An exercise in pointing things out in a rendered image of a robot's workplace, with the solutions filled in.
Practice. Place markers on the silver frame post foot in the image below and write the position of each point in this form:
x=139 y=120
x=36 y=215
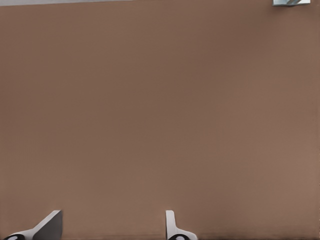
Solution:
x=290 y=2

